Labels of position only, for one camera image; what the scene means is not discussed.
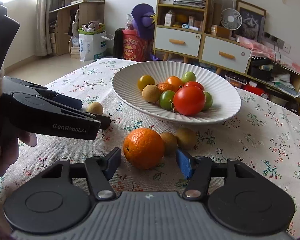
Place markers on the wooden cabinet white drawers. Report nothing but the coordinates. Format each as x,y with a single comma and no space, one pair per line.
192,29

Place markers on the orange tomato in plate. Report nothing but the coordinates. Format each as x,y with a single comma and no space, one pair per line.
175,81

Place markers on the red box on floor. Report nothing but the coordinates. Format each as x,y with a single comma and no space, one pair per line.
255,90

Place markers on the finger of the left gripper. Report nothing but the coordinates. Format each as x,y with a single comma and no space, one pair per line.
85,119
60,98

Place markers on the grey curtain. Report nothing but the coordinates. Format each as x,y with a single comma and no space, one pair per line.
43,43

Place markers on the red printed bucket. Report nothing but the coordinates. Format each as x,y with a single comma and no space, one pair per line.
134,47

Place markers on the floral tablecloth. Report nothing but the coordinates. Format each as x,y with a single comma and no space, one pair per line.
263,135

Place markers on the yellow orange small tomato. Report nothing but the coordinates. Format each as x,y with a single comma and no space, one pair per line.
144,81

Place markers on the small mandarin in plate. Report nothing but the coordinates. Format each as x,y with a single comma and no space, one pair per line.
166,87

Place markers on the wooden bookshelf by window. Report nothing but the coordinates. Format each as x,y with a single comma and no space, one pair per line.
64,14

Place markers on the purple plush toy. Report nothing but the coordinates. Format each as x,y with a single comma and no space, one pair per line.
144,22

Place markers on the beige longan far left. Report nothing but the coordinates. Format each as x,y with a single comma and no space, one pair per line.
95,108

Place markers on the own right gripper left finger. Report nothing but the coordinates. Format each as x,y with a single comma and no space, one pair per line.
62,195

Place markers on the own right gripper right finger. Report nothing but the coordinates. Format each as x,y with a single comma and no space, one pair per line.
235,195

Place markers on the white desk fan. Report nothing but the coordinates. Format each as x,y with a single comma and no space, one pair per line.
231,19

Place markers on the white ribbed plate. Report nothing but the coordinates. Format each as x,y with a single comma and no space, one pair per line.
216,102

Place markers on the brown longan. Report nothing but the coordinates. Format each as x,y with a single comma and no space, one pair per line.
186,138
151,93
170,142

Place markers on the white paper shopping bag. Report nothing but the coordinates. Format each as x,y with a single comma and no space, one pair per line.
93,42

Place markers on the pink cloth on shelf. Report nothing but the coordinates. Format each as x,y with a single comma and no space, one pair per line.
260,50

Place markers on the person's left hand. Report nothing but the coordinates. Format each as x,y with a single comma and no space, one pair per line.
9,147

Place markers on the framed cat picture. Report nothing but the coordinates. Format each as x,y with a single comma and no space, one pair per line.
253,20

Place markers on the large orange mandarin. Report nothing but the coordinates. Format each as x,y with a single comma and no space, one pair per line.
143,148

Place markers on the big red tomato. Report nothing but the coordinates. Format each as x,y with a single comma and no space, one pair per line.
189,101

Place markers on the green tomato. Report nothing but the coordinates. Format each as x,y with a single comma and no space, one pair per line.
188,77
166,100

